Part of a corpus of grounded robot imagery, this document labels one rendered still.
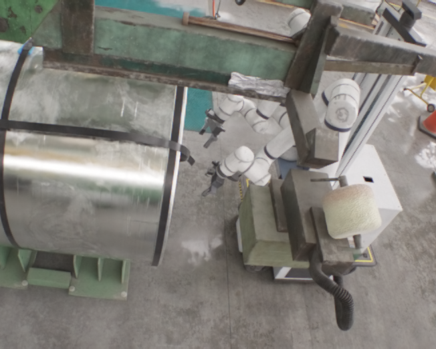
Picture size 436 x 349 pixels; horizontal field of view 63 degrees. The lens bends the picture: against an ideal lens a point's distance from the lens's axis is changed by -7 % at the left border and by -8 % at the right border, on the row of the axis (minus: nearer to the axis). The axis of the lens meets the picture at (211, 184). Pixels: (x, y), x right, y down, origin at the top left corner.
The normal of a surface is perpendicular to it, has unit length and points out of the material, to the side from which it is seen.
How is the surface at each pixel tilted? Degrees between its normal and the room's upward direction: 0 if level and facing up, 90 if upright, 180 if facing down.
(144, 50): 90
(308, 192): 0
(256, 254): 87
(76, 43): 90
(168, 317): 0
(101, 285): 0
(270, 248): 87
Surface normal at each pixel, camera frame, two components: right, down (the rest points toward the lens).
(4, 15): -0.14, 0.72
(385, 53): 0.26, 0.76
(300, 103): 0.21, -0.66
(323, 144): 0.19, -0.14
